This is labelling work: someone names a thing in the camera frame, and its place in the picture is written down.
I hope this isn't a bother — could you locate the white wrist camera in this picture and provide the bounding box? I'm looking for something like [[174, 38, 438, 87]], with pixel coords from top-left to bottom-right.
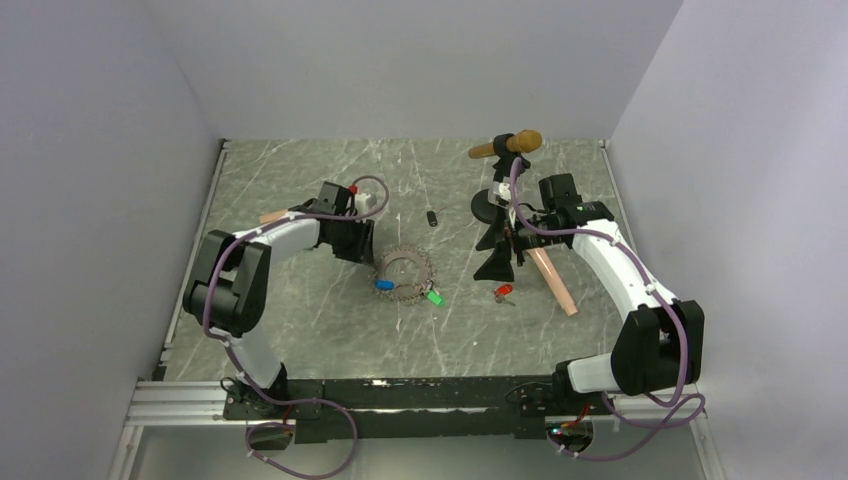
[[348, 185, 377, 215], [488, 182, 512, 206]]

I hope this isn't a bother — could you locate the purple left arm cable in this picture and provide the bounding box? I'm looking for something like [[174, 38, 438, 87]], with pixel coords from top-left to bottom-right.
[[201, 175, 391, 480]]

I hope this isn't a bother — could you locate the black microphone stand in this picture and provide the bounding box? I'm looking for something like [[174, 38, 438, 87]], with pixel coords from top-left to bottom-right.
[[468, 144, 531, 224]]

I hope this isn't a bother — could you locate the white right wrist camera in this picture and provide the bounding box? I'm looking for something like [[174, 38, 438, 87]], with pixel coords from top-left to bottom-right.
[[488, 182, 512, 206]]

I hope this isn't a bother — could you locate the red tag key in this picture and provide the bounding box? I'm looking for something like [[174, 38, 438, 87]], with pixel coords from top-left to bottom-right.
[[493, 284, 515, 306]]

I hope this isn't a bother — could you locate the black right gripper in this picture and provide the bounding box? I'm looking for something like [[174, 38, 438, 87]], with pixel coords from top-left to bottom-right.
[[474, 206, 563, 284]]

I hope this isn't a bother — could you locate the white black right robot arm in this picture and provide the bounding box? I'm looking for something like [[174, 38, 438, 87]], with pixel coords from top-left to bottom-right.
[[474, 173, 704, 416]]

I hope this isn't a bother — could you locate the green tag key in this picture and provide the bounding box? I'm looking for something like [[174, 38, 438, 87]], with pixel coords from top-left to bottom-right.
[[426, 284, 445, 307]]

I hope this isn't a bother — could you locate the black tag key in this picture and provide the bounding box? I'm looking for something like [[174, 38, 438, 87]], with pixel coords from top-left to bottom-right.
[[426, 209, 442, 228]]

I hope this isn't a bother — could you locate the gold microphone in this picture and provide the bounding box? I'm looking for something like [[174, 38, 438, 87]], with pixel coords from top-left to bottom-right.
[[468, 130, 543, 159]]

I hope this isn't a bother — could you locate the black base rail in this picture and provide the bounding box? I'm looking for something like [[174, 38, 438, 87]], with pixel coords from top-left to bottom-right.
[[222, 375, 609, 444]]

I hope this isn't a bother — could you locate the blue tag key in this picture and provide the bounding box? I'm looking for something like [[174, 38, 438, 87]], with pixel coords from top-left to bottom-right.
[[374, 279, 396, 291]]

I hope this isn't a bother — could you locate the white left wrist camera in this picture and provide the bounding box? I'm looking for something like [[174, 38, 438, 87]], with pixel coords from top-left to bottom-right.
[[348, 185, 377, 215]]

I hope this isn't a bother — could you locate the tan wooden block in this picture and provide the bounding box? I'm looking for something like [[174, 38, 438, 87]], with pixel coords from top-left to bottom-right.
[[259, 209, 288, 224]]

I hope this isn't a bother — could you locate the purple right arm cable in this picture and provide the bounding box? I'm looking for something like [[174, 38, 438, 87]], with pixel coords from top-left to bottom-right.
[[508, 157, 707, 463]]

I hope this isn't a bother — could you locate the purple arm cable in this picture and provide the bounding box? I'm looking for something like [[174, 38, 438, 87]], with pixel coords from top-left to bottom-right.
[[201, 175, 391, 480], [508, 157, 707, 463]]

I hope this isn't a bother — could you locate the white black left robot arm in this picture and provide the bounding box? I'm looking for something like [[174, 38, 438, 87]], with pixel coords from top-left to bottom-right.
[[182, 182, 389, 420]]

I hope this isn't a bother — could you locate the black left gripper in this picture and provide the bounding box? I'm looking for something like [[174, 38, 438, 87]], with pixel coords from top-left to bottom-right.
[[326, 216, 374, 267]]

